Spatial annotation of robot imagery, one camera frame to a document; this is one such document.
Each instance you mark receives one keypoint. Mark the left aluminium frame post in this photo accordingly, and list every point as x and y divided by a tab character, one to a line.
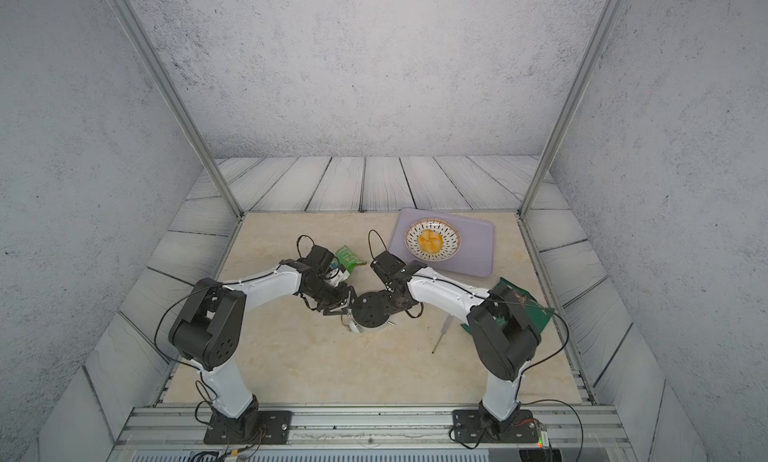
136	34

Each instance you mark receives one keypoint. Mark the right aluminium frame post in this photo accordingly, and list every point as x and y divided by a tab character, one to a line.
595	47

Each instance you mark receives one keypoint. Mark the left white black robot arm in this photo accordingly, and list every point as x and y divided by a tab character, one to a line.
208	327

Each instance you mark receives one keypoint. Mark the patterned white plate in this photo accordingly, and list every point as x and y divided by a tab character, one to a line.
432	240

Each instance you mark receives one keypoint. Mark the large green chips bag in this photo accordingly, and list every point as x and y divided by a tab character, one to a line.
508	310

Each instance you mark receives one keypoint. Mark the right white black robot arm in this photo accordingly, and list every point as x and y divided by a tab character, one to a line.
505	359

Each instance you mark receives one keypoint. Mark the lavender plastic tray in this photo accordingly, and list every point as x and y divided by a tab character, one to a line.
476	254

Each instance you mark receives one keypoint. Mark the clear handle screwdriver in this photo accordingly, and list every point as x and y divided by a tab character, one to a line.
444	329

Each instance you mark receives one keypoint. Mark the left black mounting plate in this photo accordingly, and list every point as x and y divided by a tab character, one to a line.
251	428

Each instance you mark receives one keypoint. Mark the white twin-bell alarm clock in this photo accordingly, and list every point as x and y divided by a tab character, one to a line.
368	312

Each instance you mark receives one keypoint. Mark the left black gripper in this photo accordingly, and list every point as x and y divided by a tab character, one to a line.
343	300

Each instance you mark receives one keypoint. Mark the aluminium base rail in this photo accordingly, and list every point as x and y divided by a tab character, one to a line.
179	427

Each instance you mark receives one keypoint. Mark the small green snack packet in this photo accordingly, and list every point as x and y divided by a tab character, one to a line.
348	259

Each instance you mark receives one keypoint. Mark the aluminium frame post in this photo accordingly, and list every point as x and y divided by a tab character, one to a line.
136	34
595	47

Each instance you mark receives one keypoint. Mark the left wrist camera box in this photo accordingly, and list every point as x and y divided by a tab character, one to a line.
338	276

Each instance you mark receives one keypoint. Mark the black mounting plate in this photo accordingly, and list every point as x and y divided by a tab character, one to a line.
472	427
251	428

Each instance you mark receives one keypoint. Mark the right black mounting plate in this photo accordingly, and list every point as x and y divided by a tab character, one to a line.
472	427

